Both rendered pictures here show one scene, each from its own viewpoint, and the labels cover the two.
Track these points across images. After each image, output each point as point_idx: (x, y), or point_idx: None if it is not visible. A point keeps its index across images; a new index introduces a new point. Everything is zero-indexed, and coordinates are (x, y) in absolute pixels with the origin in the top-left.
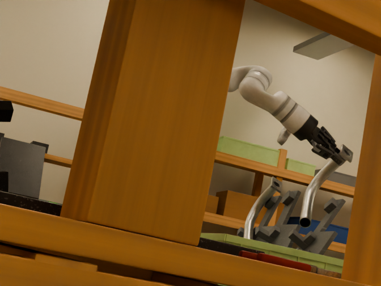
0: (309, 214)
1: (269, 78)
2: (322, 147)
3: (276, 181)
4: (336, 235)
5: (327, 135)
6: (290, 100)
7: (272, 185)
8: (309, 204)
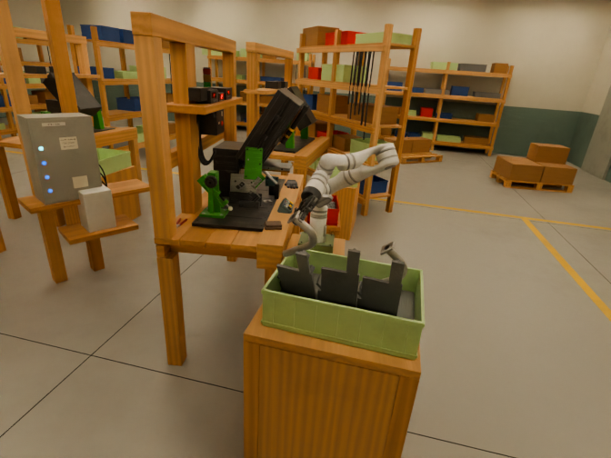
0: (286, 250)
1: (319, 162)
2: (295, 210)
3: (390, 245)
4: (276, 266)
5: (305, 203)
6: (311, 176)
7: (382, 246)
8: (295, 246)
